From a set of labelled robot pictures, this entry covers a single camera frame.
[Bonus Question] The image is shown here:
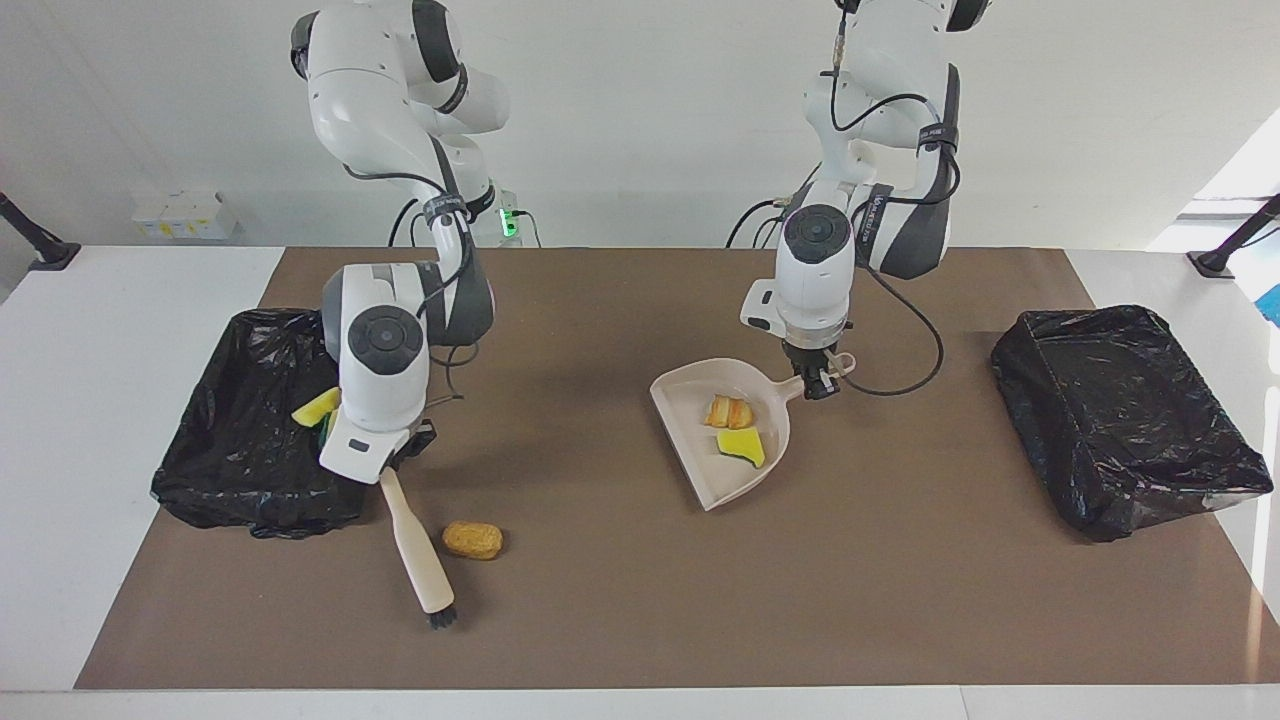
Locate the beige hand brush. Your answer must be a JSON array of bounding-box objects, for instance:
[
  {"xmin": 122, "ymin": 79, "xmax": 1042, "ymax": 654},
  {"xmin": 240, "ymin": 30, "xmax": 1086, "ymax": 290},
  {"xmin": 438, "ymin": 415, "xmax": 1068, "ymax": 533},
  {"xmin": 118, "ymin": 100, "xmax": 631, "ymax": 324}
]
[{"xmin": 379, "ymin": 467, "xmax": 461, "ymax": 631}]

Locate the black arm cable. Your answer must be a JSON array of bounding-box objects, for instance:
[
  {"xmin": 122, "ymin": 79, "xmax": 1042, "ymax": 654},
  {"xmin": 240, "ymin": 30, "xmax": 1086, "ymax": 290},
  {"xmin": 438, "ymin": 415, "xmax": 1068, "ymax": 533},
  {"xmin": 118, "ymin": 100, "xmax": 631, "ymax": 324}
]
[
  {"xmin": 345, "ymin": 165, "xmax": 483, "ymax": 411},
  {"xmin": 825, "ymin": 0, "xmax": 963, "ymax": 398}
]

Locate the bin with black bag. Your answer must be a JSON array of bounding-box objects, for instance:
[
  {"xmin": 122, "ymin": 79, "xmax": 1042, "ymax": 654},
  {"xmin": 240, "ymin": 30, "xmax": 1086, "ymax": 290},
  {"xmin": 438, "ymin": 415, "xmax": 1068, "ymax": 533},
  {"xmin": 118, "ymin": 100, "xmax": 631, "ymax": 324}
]
[
  {"xmin": 990, "ymin": 305, "xmax": 1275, "ymax": 544},
  {"xmin": 151, "ymin": 303, "xmax": 398, "ymax": 540}
]

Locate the brown table mat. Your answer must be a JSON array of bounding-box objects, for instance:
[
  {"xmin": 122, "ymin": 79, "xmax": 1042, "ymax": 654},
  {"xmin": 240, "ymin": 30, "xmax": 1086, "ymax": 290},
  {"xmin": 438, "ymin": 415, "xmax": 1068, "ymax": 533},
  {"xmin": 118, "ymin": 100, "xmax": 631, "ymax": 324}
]
[{"xmin": 75, "ymin": 247, "xmax": 1280, "ymax": 691}]

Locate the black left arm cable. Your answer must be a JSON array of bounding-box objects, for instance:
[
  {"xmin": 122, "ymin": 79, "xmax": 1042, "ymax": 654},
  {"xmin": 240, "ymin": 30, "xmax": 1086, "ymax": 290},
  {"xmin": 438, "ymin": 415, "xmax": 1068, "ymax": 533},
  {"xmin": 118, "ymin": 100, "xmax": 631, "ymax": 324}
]
[{"xmin": 825, "ymin": 0, "xmax": 963, "ymax": 398}]

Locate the white boxes row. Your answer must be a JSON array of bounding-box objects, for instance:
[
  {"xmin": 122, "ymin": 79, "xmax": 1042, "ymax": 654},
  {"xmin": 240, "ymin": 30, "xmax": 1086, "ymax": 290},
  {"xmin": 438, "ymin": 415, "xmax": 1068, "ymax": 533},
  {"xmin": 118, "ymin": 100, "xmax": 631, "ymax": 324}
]
[{"xmin": 132, "ymin": 190, "xmax": 239, "ymax": 241}]

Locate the black base cable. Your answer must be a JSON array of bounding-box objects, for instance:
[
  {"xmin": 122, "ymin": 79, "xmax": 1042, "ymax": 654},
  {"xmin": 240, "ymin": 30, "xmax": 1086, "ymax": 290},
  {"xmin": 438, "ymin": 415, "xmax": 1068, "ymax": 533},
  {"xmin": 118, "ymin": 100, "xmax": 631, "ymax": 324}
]
[
  {"xmin": 727, "ymin": 198, "xmax": 796, "ymax": 248},
  {"xmin": 388, "ymin": 197, "xmax": 543, "ymax": 248}
]

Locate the beige plastic dustpan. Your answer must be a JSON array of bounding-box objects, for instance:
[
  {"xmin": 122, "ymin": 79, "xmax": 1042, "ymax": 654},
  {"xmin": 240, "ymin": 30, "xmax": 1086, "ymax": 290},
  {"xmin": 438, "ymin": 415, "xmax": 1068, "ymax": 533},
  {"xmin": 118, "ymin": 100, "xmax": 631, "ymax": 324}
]
[{"xmin": 650, "ymin": 352, "xmax": 858, "ymax": 512}]

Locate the small yellow sponge piece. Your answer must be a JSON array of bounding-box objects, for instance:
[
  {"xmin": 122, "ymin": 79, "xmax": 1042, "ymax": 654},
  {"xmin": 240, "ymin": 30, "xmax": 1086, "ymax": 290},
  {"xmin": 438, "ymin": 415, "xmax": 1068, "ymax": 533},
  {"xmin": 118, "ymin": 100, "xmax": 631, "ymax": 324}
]
[{"xmin": 716, "ymin": 428, "xmax": 768, "ymax": 470}]

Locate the striped croissant piece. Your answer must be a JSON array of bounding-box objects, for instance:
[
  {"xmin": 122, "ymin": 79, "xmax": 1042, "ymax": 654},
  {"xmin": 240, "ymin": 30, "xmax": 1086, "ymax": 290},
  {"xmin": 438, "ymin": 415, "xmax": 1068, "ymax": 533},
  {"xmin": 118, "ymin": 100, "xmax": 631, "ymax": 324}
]
[{"xmin": 705, "ymin": 394, "xmax": 757, "ymax": 431}]

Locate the brown bread roll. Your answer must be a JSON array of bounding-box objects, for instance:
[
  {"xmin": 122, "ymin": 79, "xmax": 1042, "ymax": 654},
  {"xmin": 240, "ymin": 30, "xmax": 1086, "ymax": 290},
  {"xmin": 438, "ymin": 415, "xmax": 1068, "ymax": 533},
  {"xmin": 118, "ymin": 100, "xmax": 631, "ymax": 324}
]
[{"xmin": 441, "ymin": 521, "xmax": 504, "ymax": 561}]

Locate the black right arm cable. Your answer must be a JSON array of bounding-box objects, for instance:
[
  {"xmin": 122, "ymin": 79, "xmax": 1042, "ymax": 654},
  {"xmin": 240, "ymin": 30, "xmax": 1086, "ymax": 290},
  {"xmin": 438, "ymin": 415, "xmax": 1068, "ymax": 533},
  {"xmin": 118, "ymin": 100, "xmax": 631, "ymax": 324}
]
[{"xmin": 345, "ymin": 165, "xmax": 483, "ymax": 411}]

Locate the black camera stand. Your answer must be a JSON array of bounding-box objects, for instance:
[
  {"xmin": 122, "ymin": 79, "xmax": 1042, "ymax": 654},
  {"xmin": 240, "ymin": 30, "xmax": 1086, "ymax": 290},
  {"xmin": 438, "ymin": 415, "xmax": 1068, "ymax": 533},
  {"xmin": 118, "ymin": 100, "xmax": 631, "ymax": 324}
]
[
  {"xmin": 0, "ymin": 192, "xmax": 82, "ymax": 272},
  {"xmin": 1186, "ymin": 193, "xmax": 1280, "ymax": 279}
]

